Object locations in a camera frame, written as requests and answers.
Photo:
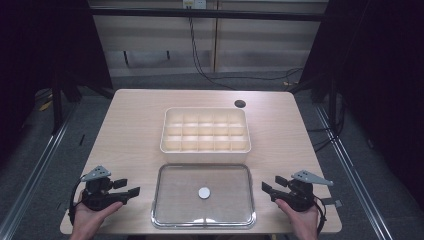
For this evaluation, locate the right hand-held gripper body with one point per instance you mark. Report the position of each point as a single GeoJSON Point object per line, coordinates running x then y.
{"type": "Point", "coordinates": [300, 198]}

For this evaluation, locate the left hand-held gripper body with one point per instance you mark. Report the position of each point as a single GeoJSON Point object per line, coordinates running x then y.
{"type": "Point", "coordinates": [98, 196]}

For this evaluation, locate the person's right hand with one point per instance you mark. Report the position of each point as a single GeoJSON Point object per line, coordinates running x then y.
{"type": "Point", "coordinates": [303, 225]}

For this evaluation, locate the person's left hand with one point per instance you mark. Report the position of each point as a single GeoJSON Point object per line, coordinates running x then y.
{"type": "Point", "coordinates": [88, 223]}

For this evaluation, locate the grey flat tab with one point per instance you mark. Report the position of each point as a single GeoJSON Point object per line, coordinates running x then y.
{"type": "Point", "coordinates": [333, 202]}

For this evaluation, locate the clear lid with white knob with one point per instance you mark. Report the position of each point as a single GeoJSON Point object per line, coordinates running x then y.
{"type": "Point", "coordinates": [186, 200]}

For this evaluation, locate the small black floor piece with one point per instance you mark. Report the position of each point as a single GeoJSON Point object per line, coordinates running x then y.
{"type": "Point", "coordinates": [81, 140]}

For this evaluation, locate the white compartment storage box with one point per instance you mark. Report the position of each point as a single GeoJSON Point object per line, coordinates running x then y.
{"type": "Point", "coordinates": [205, 135]}

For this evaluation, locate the dark round table grommet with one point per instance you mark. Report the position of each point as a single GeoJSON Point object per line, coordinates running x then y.
{"type": "Point", "coordinates": [240, 103]}

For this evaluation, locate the black metal stand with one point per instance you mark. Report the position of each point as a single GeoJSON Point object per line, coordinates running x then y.
{"type": "Point", "coordinates": [57, 106]}

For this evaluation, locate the yellow floor marker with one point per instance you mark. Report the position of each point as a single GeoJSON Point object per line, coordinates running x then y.
{"type": "Point", "coordinates": [46, 105]}

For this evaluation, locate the black curtain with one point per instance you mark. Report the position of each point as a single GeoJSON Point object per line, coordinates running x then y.
{"type": "Point", "coordinates": [383, 66]}
{"type": "Point", "coordinates": [43, 50]}

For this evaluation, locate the black horizontal bar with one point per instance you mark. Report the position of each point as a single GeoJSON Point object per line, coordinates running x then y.
{"type": "Point", "coordinates": [200, 14]}

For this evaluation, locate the metal floor rail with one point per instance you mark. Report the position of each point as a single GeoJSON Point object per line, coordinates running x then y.
{"type": "Point", "coordinates": [350, 166]}
{"type": "Point", "coordinates": [36, 173]}

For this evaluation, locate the white wall power outlet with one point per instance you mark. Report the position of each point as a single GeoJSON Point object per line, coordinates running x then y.
{"type": "Point", "coordinates": [194, 3]}

